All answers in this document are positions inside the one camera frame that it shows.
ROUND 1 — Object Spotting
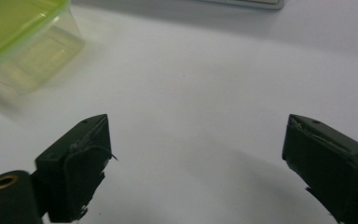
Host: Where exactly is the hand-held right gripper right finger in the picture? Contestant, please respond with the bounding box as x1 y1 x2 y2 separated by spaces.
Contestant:
282 113 358 224

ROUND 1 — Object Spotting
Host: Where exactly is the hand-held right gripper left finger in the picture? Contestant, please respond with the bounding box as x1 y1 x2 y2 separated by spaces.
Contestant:
34 113 119 224

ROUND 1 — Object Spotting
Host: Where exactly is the green rectangular plastic container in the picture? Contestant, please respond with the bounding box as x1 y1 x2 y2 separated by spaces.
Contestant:
0 0 86 96

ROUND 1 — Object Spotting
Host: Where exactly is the white wire rack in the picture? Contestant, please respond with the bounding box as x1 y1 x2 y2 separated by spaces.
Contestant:
199 0 286 11

